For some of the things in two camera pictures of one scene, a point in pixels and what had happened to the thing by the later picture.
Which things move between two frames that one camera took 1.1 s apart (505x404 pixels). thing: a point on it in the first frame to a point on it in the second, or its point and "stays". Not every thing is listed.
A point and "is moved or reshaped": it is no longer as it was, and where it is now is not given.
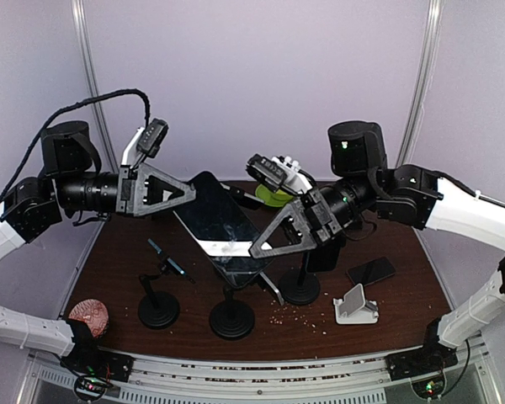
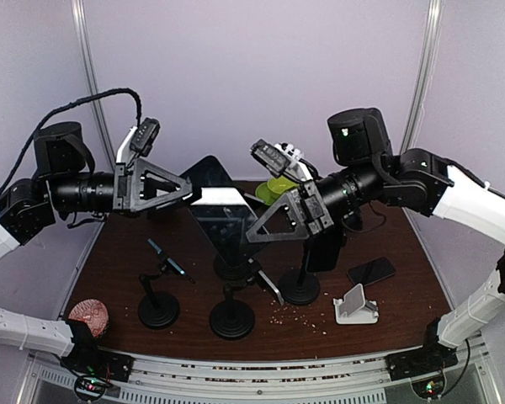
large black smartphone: x=219 y=224 is moved or reshaped
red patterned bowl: x=92 y=311 stays
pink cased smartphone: x=371 y=272 stays
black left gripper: x=131 y=190 stays
